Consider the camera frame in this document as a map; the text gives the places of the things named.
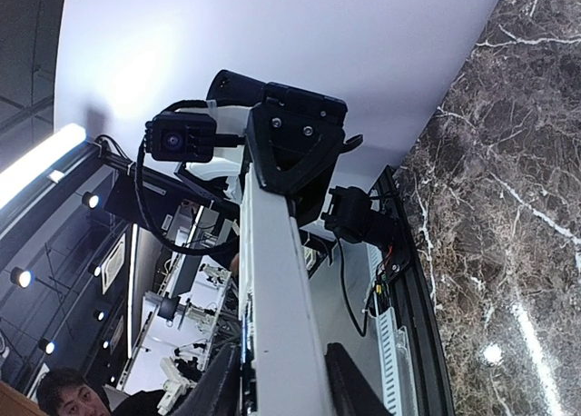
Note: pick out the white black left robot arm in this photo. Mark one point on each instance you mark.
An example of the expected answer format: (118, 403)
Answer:
(345, 211)

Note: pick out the white slotted cable duct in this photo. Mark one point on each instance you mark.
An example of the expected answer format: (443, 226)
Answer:
(397, 377)

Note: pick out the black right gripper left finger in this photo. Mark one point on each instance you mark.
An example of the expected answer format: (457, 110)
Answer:
(218, 392)

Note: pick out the person in background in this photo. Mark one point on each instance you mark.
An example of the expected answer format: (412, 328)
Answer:
(65, 392)

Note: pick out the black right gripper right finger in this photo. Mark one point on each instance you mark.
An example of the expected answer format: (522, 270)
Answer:
(351, 393)

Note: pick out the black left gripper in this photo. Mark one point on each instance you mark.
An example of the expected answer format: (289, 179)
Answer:
(293, 143)

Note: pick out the black front mounting rail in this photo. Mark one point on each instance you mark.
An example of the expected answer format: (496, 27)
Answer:
(408, 295)

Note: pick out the white remote control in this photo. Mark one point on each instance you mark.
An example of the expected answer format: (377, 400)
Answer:
(283, 371)

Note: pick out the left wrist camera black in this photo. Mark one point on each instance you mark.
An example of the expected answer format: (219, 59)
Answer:
(180, 137)

